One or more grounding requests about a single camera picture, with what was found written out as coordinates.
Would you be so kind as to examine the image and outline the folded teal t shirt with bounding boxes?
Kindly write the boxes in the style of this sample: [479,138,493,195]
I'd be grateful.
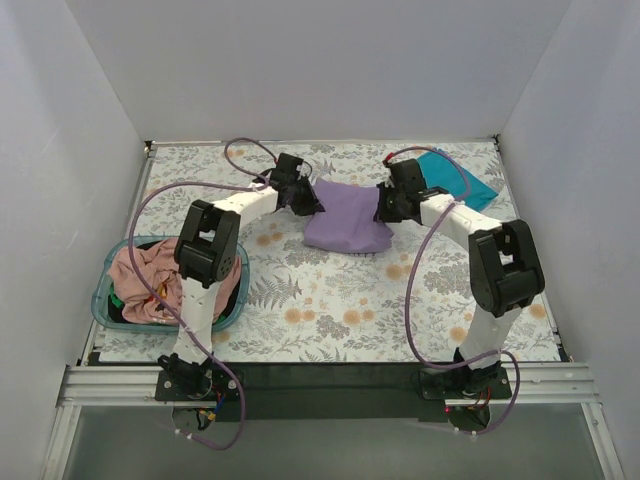
[417,151,498,212]

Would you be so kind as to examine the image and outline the green garment in basket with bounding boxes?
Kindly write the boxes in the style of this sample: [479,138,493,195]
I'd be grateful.
[109,292,124,309]

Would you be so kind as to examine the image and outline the floral tablecloth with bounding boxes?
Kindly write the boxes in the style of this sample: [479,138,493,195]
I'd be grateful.
[94,141,561,363]

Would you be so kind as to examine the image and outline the aluminium frame rail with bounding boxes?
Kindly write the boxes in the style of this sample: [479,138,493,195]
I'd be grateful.
[57,362,623,479]

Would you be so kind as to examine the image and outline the purple t shirt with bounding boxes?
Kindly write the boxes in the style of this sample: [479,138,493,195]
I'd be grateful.
[303,179,394,254]

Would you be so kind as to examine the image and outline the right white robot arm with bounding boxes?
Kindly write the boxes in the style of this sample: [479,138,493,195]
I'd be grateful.
[374,151,545,398]

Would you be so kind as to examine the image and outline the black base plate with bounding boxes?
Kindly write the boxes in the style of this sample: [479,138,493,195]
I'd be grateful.
[154,357,514,422]

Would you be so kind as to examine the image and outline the teal plastic basket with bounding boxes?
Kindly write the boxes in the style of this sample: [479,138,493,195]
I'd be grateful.
[91,240,250,333]

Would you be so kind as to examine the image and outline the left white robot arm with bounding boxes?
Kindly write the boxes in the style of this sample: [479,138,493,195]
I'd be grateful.
[172,153,324,400]

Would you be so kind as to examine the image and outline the pink t shirt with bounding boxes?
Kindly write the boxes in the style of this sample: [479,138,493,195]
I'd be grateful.
[107,237,242,326]

